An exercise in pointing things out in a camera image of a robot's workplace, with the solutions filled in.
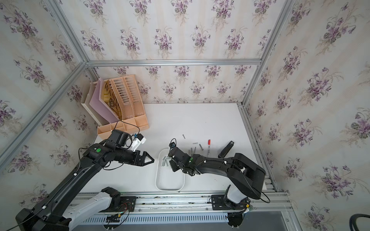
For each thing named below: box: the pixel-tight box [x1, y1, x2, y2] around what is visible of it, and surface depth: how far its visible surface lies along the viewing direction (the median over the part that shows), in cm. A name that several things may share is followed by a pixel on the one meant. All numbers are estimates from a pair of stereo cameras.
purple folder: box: [89, 77, 120, 124], surface depth 89 cm
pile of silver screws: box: [161, 155, 169, 167], surface depth 90 cm
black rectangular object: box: [217, 140, 235, 159], surface depth 95 cm
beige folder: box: [80, 81, 110, 126], surface depth 87 cm
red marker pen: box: [207, 139, 212, 157], surface depth 97 cm
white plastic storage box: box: [155, 147, 185, 193], surface depth 83 cm
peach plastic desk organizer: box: [97, 74, 150, 141], surface depth 104 cm
